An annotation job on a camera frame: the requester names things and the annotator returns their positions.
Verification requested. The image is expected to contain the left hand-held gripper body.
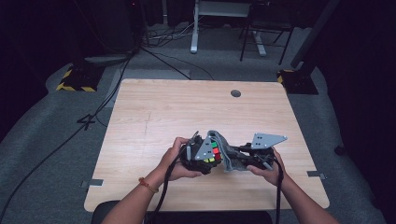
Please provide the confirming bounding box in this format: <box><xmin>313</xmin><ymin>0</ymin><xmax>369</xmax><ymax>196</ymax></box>
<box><xmin>181</xmin><ymin>132</ymin><xmax>219</xmax><ymax>175</ymax></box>

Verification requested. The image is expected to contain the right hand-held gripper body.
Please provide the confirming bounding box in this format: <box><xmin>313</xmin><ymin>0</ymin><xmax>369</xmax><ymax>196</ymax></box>
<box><xmin>241</xmin><ymin>133</ymin><xmax>289</xmax><ymax>171</ymax></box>

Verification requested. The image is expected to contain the grey fuzzy pouch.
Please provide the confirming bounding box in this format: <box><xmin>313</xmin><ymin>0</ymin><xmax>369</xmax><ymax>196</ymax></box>
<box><xmin>206</xmin><ymin>130</ymin><xmax>250</xmax><ymax>173</ymax></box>

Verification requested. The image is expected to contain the colourful puzzle cube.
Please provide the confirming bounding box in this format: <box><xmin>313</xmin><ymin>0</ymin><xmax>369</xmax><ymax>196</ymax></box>
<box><xmin>204</xmin><ymin>141</ymin><xmax>223</xmax><ymax>163</ymax></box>

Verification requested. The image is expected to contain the person's left hand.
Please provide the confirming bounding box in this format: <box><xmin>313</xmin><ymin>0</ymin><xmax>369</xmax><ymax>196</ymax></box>
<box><xmin>157</xmin><ymin>136</ymin><xmax>204</xmax><ymax>182</ymax></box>

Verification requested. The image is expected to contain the person's right hand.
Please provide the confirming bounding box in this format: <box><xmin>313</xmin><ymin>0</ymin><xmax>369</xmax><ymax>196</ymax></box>
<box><xmin>247</xmin><ymin>147</ymin><xmax>288</xmax><ymax>188</ymax></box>

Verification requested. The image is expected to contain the grey tape strip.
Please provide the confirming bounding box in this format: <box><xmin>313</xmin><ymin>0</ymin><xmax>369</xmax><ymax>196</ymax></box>
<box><xmin>80</xmin><ymin>178</ymin><xmax>105</xmax><ymax>189</ymax></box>
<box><xmin>305</xmin><ymin>170</ymin><xmax>328</xmax><ymax>181</ymax></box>

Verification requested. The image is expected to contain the yellow black striped stand base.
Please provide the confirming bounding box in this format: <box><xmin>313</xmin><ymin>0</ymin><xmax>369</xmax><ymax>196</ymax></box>
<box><xmin>276</xmin><ymin>68</ymin><xmax>319</xmax><ymax>95</ymax></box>
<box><xmin>55</xmin><ymin>63</ymin><xmax>106</xmax><ymax>93</ymax></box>

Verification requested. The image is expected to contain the black metal chair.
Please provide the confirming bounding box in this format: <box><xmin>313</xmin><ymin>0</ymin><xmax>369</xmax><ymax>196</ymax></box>
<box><xmin>238</xmin><ymin>2</ymin><xmax>295</xmax><ymax>66</ymax></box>

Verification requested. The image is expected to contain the dark slanted pole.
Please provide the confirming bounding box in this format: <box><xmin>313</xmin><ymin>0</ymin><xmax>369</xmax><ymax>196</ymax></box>
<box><xmin>290</xmin><ymin>0</ymin><xmax>341</xmax><ymax>69</ymax></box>

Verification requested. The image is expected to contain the black cabinet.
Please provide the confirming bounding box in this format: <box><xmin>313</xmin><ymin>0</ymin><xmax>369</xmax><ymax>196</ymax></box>
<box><xmin>83</xmin><ymin>0</ymin><xmax>145</xmax><ymax>56</ymax></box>

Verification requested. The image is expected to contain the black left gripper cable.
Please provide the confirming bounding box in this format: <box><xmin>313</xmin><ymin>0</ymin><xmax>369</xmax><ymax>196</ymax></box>
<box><xmin>148</xmin><ymin>145</ymin><xmax>189</xmax><ymax>224</ymax></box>

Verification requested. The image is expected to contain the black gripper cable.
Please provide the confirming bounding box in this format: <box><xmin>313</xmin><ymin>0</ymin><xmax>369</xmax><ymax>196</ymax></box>
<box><xmin>273</xmin><ymin>158</ymin><xmax>285</xmax><ymax>224</ymax></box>
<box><xmin>148</xmin><ymin>145</ymin><xmax>189</xmax><ymax>224</ymax></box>

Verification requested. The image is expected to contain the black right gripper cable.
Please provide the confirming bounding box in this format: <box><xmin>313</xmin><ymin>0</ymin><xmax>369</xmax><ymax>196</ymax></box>
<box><xmin>273</xmin><ymin>158</ymin><xmax>285</xmax><ymax>224</ymax></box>

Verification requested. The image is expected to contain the orange bead bracelet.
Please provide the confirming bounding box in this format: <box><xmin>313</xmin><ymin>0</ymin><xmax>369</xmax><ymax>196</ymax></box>
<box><xmin>138</xmin><ymin>176</ymin><xmax>160</xmax><ymax>194</ymax></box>

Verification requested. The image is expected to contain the thin black floor cable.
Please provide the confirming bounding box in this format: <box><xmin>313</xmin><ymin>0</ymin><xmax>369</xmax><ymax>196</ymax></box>
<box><xmin>141</xmin><ymin>46</ymin><xmax>216</xmax><ymax>81</ymax></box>

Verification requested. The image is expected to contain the white desk frame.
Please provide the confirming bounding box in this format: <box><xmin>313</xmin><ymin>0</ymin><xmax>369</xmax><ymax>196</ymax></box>
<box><xmin>190</xmin><ymin>0</ymin><xmax>268</xmax><ymax>57</ymax></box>

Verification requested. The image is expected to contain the bundle of floor cables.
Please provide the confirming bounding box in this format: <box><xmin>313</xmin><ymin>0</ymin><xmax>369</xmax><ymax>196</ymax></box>
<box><xmin>143</xmin><ymin>21</ymin><xmax>201</xmax><ymax>49</ymax></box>

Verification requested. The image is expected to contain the long black floor cable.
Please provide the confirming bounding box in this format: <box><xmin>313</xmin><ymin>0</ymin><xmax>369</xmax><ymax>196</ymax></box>
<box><xmin>0</xmin><ymin>46</ymin><xmax>135</xmax><ymax>220</ymax></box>

